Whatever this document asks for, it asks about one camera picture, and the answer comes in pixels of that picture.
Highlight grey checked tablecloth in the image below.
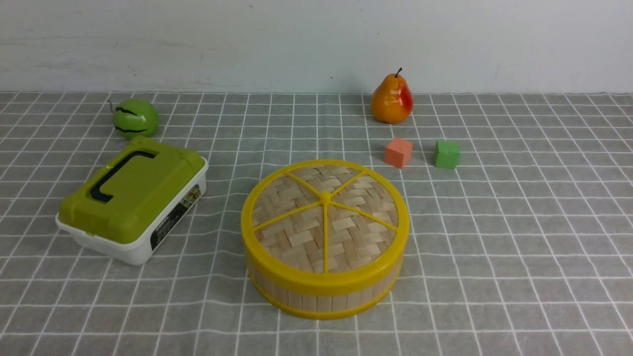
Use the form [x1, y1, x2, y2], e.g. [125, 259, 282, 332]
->
[0, 91, 633, 356]

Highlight green lidded white plastic box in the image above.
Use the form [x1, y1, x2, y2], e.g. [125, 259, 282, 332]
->
[55, 136, 209, 265]

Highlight green toy melon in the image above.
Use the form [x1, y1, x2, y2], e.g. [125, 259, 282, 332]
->
[108, 98, 160, 140]

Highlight green foam cube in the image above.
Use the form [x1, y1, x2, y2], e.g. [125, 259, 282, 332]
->
[434, 140, 460, 169]

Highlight orange red toy pear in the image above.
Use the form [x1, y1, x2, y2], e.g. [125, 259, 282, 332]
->
[370, 68, 414, 124]

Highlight orange foam cube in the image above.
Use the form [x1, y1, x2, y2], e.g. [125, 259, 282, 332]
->
[384, 137, 413, 169]

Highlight bamboo steamer basket yellow rims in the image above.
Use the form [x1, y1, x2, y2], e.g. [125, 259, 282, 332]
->
[245, 257, 404, 320]

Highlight yellow woven steamer lid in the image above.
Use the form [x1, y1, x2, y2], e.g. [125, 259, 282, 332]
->
[240, 159, 410, 296]

